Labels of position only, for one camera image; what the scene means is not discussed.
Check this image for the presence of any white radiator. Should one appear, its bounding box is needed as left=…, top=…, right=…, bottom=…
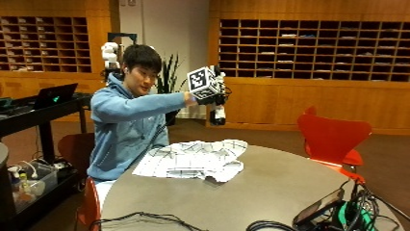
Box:
left=176, top=104, right=209, bottom=120

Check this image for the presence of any white cube with black markers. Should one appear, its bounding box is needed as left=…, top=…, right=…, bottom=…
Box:
left=187, top=65, right=221, bottom=101

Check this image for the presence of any white cloth with black lines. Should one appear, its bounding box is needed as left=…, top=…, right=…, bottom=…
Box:
left=131, top=139, right=251, bottom=184

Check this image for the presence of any green potted plant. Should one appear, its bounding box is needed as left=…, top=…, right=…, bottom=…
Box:
left=155, top=53, right=185, bottom=127

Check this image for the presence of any the person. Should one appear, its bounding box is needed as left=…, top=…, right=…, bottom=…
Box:
left=85, top=43, right=199, bottom=215

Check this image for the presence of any wide wooden pigeonhole shelf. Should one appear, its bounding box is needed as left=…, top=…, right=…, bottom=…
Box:
left=217, top=17, right=410, bottom=83

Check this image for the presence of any dark red chair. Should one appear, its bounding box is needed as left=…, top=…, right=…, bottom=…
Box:
left=56, top=132, right=96, bottom=181

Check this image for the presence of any black phone on stand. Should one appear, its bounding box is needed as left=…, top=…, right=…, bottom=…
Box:
left=292, top=187, right=348, bottom=228

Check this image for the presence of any black laptop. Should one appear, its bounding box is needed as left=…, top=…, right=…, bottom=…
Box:
left=32, top=82, right=80, bottom=111

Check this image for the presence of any black cart table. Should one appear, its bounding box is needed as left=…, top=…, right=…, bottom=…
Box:
left=0, top=91, right=93, bottom=227

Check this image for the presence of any green device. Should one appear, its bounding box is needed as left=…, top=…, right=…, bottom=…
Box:
left=332, top=201, right=378, bottom=231

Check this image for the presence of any clear plastic bin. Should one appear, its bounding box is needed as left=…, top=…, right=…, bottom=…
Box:
left=7, top=161, right=59, bottom=214

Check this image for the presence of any thin black cable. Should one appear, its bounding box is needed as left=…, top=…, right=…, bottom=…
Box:
left=87, top=211, right=211, bottom=231

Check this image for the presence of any coiled black cable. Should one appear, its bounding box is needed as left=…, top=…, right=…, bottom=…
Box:
left=245, top=218, right=301, bottom=231

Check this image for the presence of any bundle of black cables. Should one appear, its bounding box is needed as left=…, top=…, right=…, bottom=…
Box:
left=340, top=178, right=410, bottom=231

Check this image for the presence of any white cable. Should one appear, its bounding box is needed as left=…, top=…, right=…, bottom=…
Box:
left=19, top=160, right=40, bottom=180

